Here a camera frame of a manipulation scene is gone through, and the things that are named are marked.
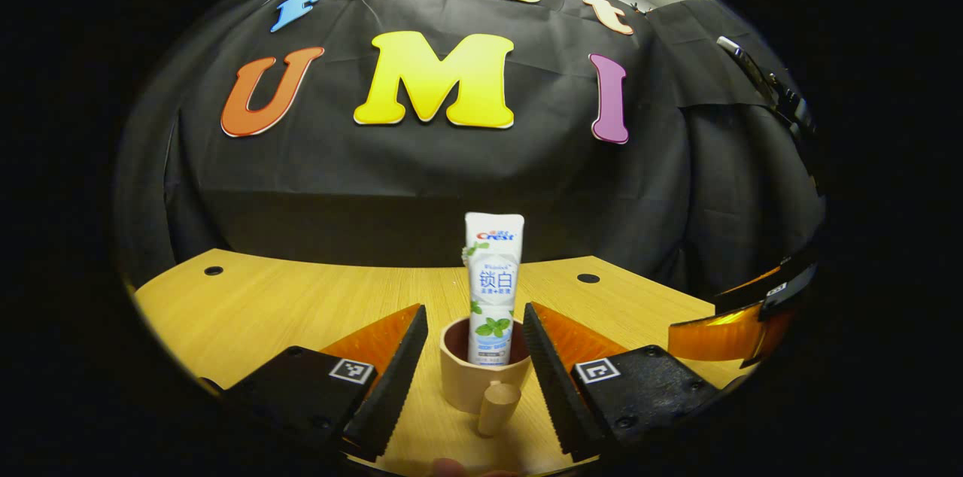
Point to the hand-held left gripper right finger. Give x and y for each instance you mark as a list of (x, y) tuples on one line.
[(553, 387)]

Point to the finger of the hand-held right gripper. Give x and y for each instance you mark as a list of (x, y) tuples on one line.
[(786, 296), (797, 266)]

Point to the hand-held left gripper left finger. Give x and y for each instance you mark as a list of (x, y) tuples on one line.
[(391, 387)]

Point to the white toothpaste tube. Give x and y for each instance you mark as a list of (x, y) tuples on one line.
[(493, 289)]

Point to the wooden desktop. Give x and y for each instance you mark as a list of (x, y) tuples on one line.
[(301, 304)]

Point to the metal bar with clamp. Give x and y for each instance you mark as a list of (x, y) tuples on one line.
[(767, 82)]

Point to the black backdrop cloth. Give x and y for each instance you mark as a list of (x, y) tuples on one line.
[(451, 176)]

